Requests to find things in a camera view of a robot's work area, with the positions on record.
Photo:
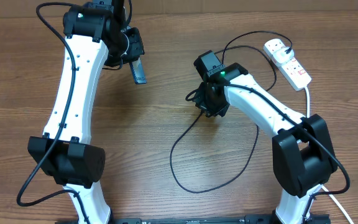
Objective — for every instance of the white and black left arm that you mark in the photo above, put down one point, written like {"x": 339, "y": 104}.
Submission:
{"x": 97, "y": 36}

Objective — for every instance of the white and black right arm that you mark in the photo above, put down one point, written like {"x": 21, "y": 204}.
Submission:
{"x": 303, "y": 155}

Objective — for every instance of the Samsung Galaxy smartphone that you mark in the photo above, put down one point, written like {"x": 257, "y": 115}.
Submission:
{"x": 138, "y": 72}

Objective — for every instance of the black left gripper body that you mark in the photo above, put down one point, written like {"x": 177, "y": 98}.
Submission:
{"x": 132, "y": 46}

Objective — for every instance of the white USB charger plug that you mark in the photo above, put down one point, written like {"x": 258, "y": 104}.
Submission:
{"x": 283, "y": 55}

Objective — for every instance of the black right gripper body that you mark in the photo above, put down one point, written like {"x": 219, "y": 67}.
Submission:
{"x": 215, "y": 106}

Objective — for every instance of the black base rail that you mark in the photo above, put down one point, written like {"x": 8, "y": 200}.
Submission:
{"x": 248, "y": 219}

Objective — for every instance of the white power strip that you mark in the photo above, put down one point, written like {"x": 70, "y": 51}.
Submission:
{"x": 293, "y": 71}

